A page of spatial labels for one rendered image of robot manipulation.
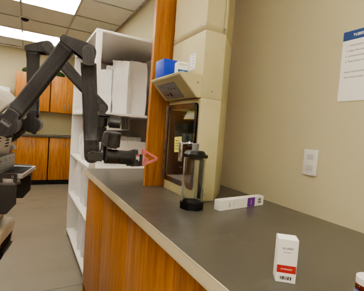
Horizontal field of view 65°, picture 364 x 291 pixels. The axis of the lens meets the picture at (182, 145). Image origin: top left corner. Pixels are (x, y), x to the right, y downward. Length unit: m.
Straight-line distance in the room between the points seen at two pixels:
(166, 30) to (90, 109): 0.74
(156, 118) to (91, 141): 0.55
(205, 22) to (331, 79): 0.59
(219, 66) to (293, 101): 0.40
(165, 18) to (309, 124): 0.93
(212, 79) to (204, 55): 0.11
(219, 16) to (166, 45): 0.38
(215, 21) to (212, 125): 0.46
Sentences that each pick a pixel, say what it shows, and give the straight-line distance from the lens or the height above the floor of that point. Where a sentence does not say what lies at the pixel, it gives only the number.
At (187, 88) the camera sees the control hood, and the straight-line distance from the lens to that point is 1.27.
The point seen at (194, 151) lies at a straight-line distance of 1.14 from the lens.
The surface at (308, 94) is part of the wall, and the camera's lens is 1.42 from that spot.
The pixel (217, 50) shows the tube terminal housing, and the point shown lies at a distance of 1.36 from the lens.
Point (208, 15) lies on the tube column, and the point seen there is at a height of 1.77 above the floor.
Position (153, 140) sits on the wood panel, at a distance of 1.58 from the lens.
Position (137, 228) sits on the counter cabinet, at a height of 0.85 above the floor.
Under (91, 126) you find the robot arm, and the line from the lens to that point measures 1.13.
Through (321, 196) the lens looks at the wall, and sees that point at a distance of 1.36.
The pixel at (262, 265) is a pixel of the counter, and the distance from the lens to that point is 0.79.
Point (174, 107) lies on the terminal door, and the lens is 1.48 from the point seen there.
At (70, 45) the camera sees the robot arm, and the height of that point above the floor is 1.53.
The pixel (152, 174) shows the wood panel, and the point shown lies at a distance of 1.60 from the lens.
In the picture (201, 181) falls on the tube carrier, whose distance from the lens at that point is 1.16.
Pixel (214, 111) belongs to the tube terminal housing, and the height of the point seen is 1.36.
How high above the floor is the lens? 1.26
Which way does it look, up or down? 3 degrees down
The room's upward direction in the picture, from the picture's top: 4 degrees clockwise
